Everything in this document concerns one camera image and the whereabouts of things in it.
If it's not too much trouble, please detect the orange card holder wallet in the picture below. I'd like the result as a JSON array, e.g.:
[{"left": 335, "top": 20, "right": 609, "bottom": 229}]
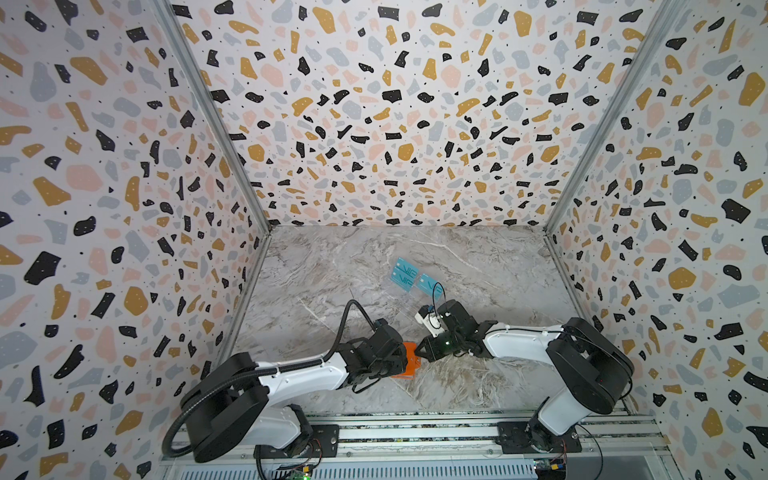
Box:
[{"left": 395, "top": 342, "right": 421, "bottom": 380}]

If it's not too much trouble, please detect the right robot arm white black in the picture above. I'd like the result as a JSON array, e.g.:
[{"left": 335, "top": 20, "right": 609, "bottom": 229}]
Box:
[{"left": 415, "top": 300, "right": 634, "bottom": 450}]

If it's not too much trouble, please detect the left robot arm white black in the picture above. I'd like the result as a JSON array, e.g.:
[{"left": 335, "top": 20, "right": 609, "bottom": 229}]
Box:
[{"left": 162, "top": 319, "right": 408, "bottom": 463}]

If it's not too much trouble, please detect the clear acrylic card stand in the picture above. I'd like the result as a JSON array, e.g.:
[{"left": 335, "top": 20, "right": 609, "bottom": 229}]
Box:
[{"left": 389, "top": 257, "right": 445, "bottom": 303}]

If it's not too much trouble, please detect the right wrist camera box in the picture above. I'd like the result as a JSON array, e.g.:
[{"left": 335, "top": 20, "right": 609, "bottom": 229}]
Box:
[{"left": 415, "top": 305, "right": 444, "bottom": 337}]

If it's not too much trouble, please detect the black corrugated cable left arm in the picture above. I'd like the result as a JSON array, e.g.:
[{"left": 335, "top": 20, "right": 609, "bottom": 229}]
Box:
[{"left": 160, "top": 298, "right": 379, "bottom": 460}]

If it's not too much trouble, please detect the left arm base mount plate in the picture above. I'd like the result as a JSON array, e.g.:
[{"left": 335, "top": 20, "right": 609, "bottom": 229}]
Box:
[{"left": 254, "top": 424, "right": 340, "bottom": 460}]

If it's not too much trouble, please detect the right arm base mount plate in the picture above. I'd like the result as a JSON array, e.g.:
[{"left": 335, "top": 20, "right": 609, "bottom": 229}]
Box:
[{"left": 495, "top": 421, "right": 582, "bottom": 454}]

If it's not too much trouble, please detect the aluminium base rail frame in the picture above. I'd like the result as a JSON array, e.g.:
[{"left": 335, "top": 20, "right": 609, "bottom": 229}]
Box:
[{"left": 157, "top": 410, "right": 685, "bottom": 480}]

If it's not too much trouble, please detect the aluminium corner post right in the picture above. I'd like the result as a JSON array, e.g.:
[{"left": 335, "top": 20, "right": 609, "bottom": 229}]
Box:
[{"left": 543, "top": 0, "right": 688, "bottom": 236}]

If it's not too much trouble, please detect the aluminium corner post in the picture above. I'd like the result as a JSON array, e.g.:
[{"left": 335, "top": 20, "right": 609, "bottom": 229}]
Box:
[
  {"left": 150, "top": 0, "right": 270, "bottom": 237},
  {"left": 543, "top": 0, "right": 688, "bottom": 236}
]

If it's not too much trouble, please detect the aluminium corner post left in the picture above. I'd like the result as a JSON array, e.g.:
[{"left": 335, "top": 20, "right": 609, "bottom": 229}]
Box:
[{"left": 150, "top": 0, "right": 270, "bottom": 237}]

